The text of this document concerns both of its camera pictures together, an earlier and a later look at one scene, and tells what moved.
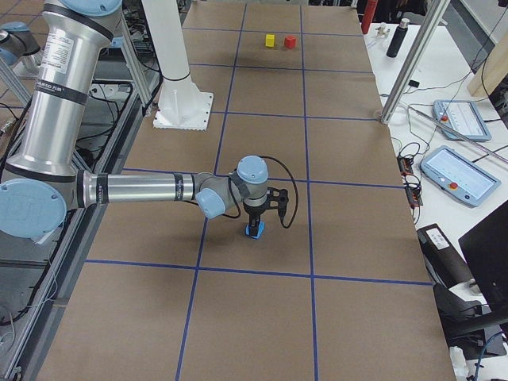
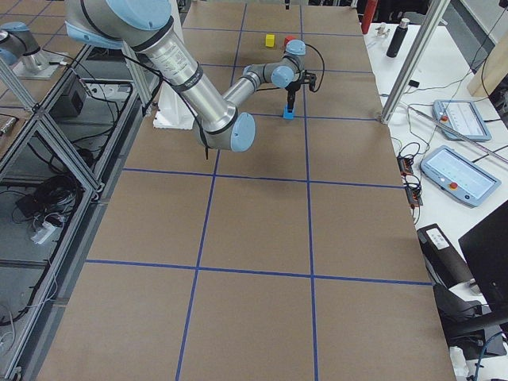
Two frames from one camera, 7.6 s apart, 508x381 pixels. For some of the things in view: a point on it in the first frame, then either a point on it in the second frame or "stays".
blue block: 260,230 to 288,115
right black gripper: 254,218 to 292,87
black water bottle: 398,38 stays
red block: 290,41 stays
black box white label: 443,261 stays
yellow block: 270,40 stays
